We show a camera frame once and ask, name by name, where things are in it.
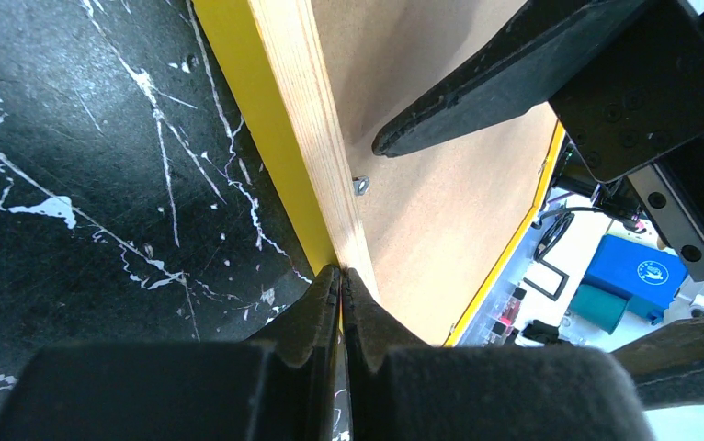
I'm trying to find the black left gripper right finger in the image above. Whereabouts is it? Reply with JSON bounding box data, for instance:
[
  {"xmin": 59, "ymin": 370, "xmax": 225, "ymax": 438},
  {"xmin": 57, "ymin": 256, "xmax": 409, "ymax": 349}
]
[{"xmin": 340, "ymin": 269, "xmax": 653, "ymax": 440}]

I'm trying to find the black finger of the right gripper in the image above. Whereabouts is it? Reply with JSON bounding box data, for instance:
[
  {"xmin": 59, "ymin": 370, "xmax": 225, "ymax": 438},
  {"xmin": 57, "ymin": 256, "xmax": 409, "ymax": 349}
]
[{"xmin": 612, "ymin": 317, "xmax": 704, "ymax": 410}]

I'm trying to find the teal cylinder outside enclosure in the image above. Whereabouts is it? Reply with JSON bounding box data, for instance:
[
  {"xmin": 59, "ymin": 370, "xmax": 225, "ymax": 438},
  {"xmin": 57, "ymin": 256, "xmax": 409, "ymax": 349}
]
[{"xmin": 569, "ymin": 284, "xmax": 628, "ymax": 334}]

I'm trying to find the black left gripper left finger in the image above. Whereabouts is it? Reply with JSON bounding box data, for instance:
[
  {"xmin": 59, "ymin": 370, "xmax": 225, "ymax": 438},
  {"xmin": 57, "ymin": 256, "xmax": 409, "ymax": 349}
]
[{"xmin": 0, "ymin": 266, "xmax": 341, "ymax": 440}]

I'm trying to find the silver frame turn clip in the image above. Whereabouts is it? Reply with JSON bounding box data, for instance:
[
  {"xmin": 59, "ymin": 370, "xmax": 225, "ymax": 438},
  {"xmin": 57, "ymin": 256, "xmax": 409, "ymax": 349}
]
[{"xmin": 353, "ymin": 175, "xmax": 370, "ymax": 197}]

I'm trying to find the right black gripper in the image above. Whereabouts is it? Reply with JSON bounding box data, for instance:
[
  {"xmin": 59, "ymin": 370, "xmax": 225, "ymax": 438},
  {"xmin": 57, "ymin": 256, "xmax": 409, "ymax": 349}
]
[{"xmin": 371, "ymin": 1, "xmax": 704, "ymax": 281}]

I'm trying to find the blue box outside enclosure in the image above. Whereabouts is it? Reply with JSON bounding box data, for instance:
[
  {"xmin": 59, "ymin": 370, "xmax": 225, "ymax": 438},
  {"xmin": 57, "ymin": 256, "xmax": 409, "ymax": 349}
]
[{"xmin": 583, "ymin": 234, "xmax": 687, "ymax": 325}]

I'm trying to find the brown cardboard backing board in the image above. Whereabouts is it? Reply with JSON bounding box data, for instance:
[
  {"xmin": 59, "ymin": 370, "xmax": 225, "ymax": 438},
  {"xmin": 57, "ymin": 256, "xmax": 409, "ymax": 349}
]
[{"xmin": 312, "ymin": 1, "xmax": 556, "ymax": 345}]

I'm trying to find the yellow wooden picture frame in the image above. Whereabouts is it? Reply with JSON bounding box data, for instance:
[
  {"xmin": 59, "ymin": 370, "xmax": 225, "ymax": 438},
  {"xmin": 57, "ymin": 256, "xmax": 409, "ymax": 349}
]
[{"xmin": 192, "ymin": 1, "xmax": 561, "ymax": 345}]

